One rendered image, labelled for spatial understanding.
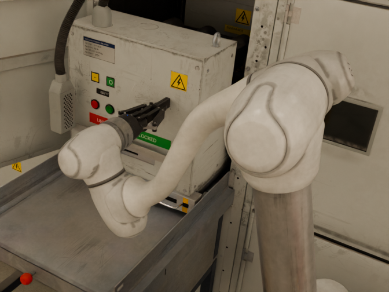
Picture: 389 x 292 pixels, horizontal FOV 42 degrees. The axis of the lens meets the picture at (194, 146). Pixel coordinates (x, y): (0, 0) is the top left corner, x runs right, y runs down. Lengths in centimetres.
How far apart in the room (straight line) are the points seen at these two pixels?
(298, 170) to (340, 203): 92
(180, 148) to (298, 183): 36
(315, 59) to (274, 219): 29
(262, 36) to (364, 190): 57
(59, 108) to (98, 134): 44
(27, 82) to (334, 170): 109
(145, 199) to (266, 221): 42
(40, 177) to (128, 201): 68
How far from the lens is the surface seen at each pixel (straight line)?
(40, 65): 192
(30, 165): 246
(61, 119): 169
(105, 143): 124
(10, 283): 196
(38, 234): 164
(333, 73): 91
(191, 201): 165
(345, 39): 151
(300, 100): 77
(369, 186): 166
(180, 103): 153
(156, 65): 153
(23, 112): 195
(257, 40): 162
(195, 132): 107
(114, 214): 126
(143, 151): 162
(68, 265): 152
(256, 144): 74
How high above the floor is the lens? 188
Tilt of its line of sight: 29 degrees down
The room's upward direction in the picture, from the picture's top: 6 degrees clockwise
